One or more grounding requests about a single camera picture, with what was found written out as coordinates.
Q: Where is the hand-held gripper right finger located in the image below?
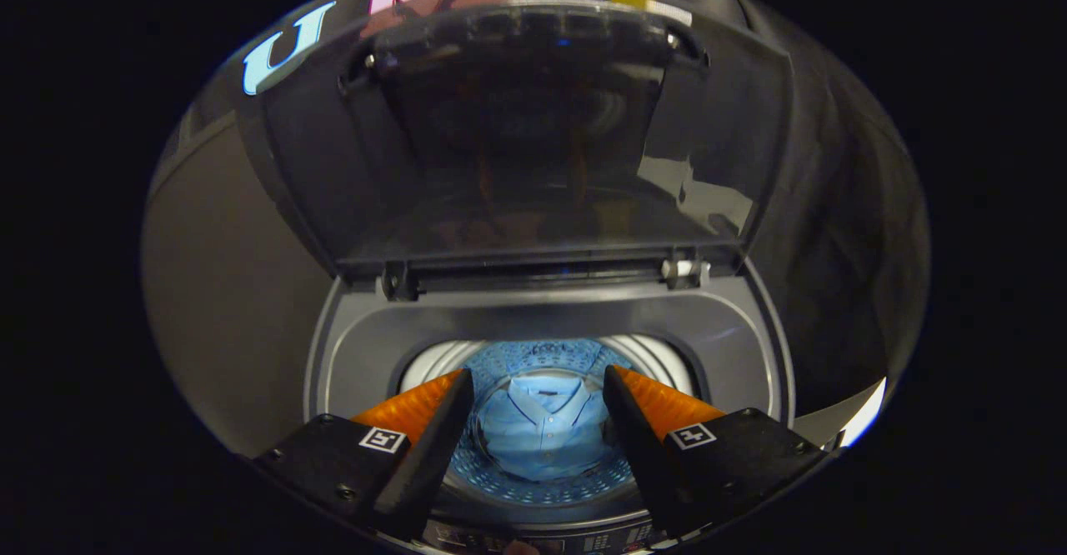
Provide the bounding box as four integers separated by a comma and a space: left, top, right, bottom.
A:
602, 363, 834, 539

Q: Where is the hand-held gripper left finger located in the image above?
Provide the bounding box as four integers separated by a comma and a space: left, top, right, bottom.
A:
253, 367, 476, 539

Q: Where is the light blue polo shirt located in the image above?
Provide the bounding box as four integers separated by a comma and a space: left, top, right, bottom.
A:
477, 374, 614, 483

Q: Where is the dark washing machine lid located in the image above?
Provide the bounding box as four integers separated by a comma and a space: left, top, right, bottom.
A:
236, 0, 793, 283

